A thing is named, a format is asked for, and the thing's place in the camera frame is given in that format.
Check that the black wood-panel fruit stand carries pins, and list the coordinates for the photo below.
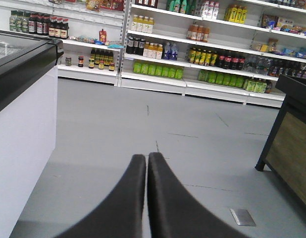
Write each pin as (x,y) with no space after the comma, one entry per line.
(285,149)

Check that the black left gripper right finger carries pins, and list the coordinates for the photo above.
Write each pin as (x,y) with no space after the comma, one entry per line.
(174,212)

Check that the white chest freezer black lid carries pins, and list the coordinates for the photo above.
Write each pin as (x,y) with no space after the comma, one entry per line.
(28,112)

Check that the white supermarket shelf unit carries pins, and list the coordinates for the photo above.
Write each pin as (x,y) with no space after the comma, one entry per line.
(233,50)

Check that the metal floor plate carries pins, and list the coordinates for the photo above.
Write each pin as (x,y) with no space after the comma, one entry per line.
(242,217)

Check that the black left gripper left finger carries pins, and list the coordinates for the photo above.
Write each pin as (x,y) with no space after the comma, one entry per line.
(119,215)

